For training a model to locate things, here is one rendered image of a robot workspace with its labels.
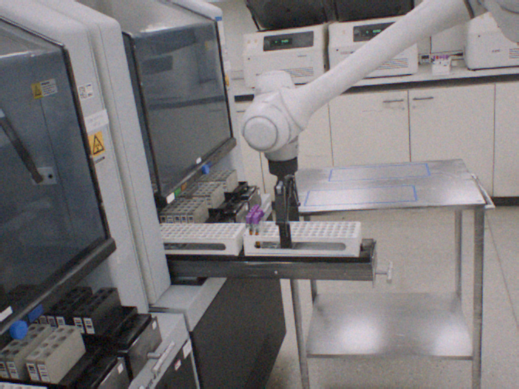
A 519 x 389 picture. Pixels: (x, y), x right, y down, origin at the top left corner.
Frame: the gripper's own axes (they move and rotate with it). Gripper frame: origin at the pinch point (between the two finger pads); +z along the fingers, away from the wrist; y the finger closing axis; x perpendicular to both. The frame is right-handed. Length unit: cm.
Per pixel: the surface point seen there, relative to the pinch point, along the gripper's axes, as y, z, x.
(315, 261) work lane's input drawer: -5.7, 5.6, -7.2
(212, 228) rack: 2.7, 0.2, 22.8
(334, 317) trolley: 50, 58, -1
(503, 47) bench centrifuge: 229, -16, -82
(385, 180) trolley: 51, 4, -22
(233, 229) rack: 0.9, -0.1, 16.0
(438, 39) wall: 292, -18, -47
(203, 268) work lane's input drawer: -6.7, 7.8, 23.3
